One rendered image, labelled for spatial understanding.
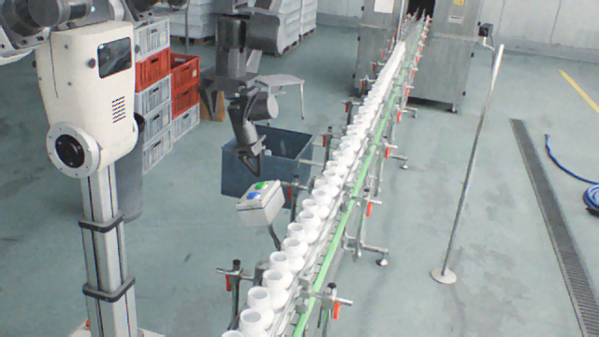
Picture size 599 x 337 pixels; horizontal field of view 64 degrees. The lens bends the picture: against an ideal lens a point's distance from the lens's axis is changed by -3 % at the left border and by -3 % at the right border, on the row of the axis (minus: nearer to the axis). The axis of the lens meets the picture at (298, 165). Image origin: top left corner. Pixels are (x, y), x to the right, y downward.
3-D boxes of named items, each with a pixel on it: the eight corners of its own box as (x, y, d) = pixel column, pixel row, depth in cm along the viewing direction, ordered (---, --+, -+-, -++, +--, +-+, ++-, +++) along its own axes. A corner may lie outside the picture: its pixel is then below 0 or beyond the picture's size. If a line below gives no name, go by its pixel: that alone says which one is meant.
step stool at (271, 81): (271, 102, 566) (274, 66, 549) (304, 119, 523) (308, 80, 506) (236, 108, 539) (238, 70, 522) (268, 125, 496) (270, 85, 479)
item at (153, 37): (137, 62, 335) (136, 30, 325) (82, 56, 339) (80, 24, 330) (170, 46, 390) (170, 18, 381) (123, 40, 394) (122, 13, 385)
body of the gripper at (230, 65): (248, 91, 90) (250, 51, 87) (197, 82, 93) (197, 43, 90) (260, 82, 96) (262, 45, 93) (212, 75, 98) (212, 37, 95)
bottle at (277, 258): (290, 315, 106) (297, 251, 99) (284, 333, 100) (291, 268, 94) (264, 309, 107) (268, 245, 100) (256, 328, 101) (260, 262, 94)
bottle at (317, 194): (299, 241, 132) (305, 186, 125) (322, 241, 133) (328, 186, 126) (303, 255, 126) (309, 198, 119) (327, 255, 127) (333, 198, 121)
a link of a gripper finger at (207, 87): (229, 129, 94) (231, 81, 90) (196, 124, 96) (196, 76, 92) (242, 119, 100) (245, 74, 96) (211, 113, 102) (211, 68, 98)
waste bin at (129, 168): (124, 237, 300) (117, 139, 274) (64, 221, 310) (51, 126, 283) (162, 203, 340) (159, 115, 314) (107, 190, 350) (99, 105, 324)
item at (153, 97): (139, 124, 353) (138, 94, 344) (88, 116, 357) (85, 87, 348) (172, 99, 408) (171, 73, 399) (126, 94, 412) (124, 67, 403)
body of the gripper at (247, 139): (268, 140, 135) (260, 114, 132) (254, 153, 125) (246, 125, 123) (246, 143, 137) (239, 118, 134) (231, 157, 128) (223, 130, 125)
